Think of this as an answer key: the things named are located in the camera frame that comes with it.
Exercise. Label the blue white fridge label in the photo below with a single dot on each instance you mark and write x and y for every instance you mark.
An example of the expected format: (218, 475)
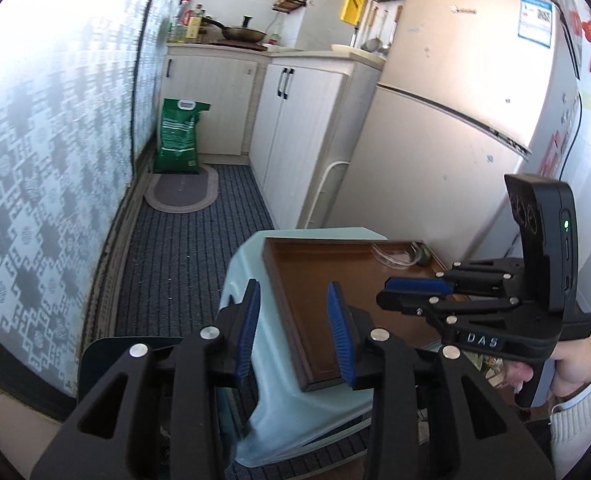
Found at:
(535, 20)

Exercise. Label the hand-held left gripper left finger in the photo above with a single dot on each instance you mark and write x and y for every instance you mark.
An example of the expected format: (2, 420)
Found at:
(248, 330)

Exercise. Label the brown wooden tray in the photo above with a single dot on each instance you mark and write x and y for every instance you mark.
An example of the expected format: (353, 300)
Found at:
(315, 265)

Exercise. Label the narrow patterned sliding door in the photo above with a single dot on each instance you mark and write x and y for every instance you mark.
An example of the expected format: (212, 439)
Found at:
(163, 0)

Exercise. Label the grey striped floor mat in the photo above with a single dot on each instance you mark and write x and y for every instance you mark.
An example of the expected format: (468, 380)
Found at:
(185, 260)

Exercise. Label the wide patterned sliding door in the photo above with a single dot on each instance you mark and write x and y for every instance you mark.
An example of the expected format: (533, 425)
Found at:
(40, 160)

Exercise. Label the small green cup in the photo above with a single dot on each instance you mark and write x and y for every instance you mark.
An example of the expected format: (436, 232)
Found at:
(423, 256)

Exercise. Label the hanging metal ladle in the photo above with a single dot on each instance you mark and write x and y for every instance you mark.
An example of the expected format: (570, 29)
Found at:
(386, 47)

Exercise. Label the light green plastic stool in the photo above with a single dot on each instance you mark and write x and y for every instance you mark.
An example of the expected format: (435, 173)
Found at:
(285, 410)

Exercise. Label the yellow oil bottle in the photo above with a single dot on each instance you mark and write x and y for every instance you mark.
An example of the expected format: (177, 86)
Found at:
(194, 22)

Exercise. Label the white pipe rail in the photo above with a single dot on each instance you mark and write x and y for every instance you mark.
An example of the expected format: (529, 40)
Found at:
(325, 170)

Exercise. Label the person's right forearm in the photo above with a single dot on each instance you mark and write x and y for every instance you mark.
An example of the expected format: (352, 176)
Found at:
(580, 435)

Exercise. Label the white stove cabinet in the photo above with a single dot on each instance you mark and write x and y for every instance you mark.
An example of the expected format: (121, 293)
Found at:
(210, 100)

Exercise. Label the red sticker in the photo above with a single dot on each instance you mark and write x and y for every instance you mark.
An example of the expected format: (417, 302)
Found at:
(550, 155)

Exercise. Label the grey oval mat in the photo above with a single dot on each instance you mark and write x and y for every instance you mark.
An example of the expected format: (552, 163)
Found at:
(180, 190)

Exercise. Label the red-capped oil bottle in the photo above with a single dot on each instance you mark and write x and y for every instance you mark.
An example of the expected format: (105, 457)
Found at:
(178, 25)

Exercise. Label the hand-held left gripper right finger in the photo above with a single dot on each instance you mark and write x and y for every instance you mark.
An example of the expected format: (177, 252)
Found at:
(338, 335)

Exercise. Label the person's right hand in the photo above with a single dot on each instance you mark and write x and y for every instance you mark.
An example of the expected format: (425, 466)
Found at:
(575, 370)

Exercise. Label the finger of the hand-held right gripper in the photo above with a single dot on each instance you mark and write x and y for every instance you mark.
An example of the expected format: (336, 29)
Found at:
(415, 285)
(475, 306)

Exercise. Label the white two-door cabinet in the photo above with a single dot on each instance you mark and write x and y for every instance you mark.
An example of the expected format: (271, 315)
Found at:
(305, 120)

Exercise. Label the silver refrigerator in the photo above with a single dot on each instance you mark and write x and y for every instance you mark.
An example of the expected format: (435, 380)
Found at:
(450, 110)

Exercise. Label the green rice bag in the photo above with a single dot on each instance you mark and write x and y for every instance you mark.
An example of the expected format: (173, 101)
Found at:
(178, 135)

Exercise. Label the metal wok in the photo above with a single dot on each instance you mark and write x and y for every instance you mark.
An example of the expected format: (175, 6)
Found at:
(243, 34)

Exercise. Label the hanging metal skimmer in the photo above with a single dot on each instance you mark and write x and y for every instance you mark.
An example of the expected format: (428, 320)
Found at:
(370, 42)

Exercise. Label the yellow wall holder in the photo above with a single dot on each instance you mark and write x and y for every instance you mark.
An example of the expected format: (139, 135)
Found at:
(351, 2)

